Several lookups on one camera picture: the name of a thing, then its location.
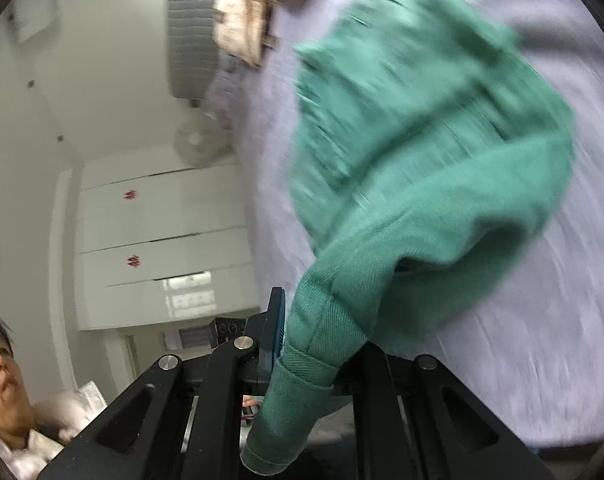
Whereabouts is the black box device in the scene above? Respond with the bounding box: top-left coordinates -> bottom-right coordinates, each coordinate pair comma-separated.
209,317 -> 247,350

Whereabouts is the lavender bed blanket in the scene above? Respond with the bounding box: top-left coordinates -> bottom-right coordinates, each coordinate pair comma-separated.
204,0 -> 604,453

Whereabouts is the grey ribbed headboard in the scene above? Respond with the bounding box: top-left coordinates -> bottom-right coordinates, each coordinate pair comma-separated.
167,0 -> 233,100

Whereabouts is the white wardrobe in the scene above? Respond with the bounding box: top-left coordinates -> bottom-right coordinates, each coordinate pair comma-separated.
74,152 -> 263,333

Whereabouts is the white standing fan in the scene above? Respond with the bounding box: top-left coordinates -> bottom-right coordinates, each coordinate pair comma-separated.
174,110 -> 233,166

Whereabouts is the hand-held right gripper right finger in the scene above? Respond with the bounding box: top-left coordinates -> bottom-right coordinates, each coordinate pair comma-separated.
332,341 -> 557,480

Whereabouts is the person's head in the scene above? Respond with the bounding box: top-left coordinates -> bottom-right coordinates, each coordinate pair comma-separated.
0,310 -> 35,441

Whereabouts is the green work jacket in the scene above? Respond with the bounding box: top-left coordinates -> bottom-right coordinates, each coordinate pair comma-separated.
239,0 -> 577,476

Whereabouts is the beige crumpled cloth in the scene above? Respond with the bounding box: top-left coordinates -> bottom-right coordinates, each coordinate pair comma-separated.
212,0 -> 280,68

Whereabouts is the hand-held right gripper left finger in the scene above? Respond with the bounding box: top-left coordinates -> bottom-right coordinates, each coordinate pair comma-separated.
37,287 -> 287,480

